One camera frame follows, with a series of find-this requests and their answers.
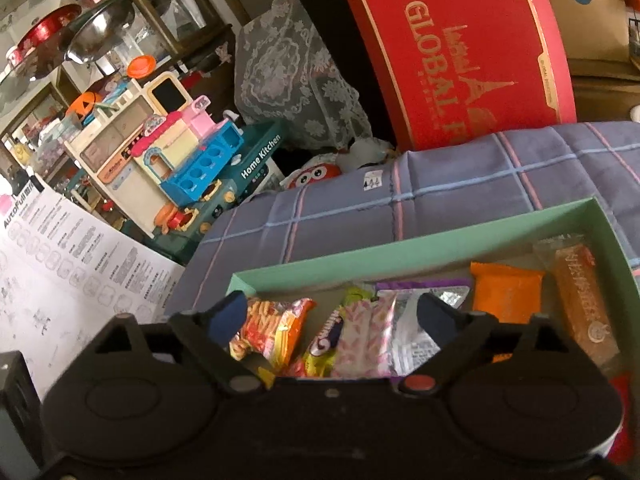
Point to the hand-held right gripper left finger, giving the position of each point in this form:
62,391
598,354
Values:
227,320

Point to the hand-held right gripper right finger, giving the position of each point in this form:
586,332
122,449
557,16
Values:
435,320

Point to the purple white snack packet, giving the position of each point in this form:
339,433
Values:
450,296

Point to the orange fries snack packet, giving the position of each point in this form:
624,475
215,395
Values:
272,330

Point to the pink patterned snack packet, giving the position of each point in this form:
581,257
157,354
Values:
365,340

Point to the yellow-green purple snack packet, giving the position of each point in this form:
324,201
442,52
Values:
320,345

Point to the clear brown cake bar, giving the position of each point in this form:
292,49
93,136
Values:
585,300

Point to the teal cardboard box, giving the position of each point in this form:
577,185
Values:
617,245

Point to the white instruction sheet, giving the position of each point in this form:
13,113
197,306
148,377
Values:
75,270

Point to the teal toy box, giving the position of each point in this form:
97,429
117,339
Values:
255,160

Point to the red plush toy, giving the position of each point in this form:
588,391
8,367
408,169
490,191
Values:
315,175

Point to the toy kitchen set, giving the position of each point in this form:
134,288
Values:
150,160

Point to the red snack packet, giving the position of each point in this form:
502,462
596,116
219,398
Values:
620,410

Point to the grey lace cloth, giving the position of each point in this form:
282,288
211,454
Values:
295,75

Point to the orange pumpkin toy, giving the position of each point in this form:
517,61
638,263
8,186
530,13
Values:
85,103

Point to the orange toy plate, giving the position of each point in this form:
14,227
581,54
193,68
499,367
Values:
141,66

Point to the red gift box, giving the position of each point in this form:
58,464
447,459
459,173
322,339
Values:
450,50

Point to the metal bowl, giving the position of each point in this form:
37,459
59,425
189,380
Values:
100,30

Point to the glass cabinet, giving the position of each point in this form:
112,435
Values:
165,5

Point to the red round tin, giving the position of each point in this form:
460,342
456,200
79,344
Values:
42,35

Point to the bear print cardboard box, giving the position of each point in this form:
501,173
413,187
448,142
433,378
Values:
590,10

